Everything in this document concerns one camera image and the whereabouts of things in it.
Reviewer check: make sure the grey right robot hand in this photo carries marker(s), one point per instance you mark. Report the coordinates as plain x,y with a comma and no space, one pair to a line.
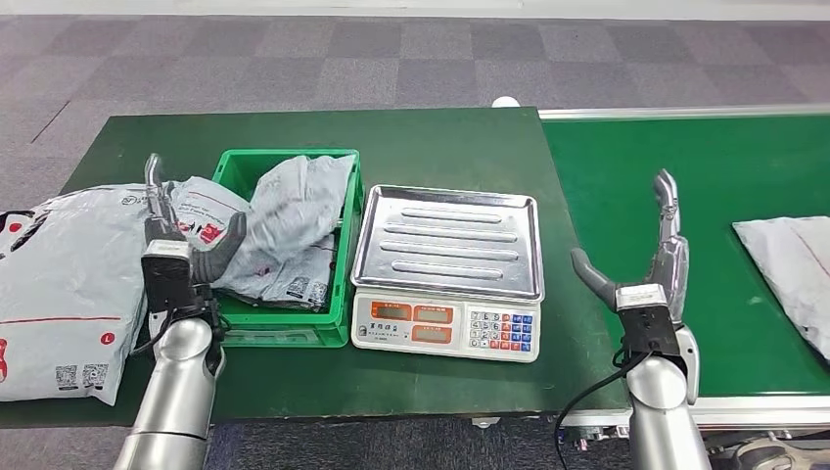
671,266

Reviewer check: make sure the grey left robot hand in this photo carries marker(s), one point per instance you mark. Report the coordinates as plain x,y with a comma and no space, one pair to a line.
217,256

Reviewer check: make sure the grey parcel thin red line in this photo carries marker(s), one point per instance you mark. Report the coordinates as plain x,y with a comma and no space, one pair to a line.
292,201

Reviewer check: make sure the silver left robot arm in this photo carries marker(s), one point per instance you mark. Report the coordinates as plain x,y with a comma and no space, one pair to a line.
175,402

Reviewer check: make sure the pale grey flat parcel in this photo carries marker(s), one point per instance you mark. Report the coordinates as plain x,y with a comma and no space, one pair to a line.
791,272

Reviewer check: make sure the green plastic crate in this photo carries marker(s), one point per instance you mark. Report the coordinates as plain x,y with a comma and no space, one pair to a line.
285,327

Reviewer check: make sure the large grey courier bag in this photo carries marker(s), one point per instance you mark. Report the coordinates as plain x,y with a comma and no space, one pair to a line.
65,285

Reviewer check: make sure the white electronic scale steel tray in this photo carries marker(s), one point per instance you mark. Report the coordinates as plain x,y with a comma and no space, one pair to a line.
447,246

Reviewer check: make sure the white round table foot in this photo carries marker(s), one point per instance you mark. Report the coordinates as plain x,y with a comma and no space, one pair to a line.
506,102
485,422

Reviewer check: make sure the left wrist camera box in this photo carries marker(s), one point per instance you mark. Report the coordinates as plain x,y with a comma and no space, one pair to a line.
165,279

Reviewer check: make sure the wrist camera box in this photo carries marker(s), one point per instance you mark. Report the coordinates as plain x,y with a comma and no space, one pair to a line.
648,321
165,279

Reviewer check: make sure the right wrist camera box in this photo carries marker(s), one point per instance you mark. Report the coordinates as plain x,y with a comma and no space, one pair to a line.
648,321

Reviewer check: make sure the grey metal machine bracket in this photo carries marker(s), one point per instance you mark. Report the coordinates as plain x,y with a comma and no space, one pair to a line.
771,454

